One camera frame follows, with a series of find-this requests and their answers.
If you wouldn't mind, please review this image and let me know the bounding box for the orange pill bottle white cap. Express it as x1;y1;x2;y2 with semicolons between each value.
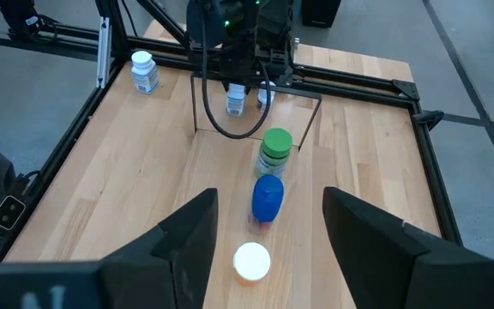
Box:
232;241;272;288

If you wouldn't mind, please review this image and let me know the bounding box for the green cap supplement bottle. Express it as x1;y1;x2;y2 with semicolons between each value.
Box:
254;127;294;180

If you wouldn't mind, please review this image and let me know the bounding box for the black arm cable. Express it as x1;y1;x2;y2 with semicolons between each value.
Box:
201;6;273;141

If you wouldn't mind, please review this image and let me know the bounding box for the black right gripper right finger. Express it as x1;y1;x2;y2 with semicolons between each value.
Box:
322;186;431;309

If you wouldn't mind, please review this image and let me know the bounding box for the small black table camera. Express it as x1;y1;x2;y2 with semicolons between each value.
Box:
0;195;27;231

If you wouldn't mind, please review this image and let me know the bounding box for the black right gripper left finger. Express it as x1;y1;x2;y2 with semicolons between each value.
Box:
100;187;220;309

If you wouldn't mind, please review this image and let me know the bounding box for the black clamp bracket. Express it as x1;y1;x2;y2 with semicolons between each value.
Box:
413;109;445;132

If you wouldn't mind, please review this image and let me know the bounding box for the black speaker box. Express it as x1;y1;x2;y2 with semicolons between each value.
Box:
300;0;342;29

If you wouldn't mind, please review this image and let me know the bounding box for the white melatonin bottle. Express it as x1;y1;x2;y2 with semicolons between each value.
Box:
225;82;247;118
130;50;161;95

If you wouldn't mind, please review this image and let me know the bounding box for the black aluminium table frame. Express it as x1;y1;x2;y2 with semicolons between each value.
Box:
0;0;465;264

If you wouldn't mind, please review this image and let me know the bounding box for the black camera cable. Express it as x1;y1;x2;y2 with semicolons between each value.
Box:
13;170;41;194

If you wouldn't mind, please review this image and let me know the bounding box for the silver aluminium post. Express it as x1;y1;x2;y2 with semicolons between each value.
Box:
95;15;113;90

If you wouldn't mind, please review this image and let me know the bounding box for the wooden shelf with black frame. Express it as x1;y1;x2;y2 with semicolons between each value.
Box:
160;72;358;309

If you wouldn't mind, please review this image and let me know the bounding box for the black device with sticker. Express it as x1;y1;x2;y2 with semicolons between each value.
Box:
0;0;49;42

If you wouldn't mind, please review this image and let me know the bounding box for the blue cap Tums bottle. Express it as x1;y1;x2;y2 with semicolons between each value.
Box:
246;173;286;235

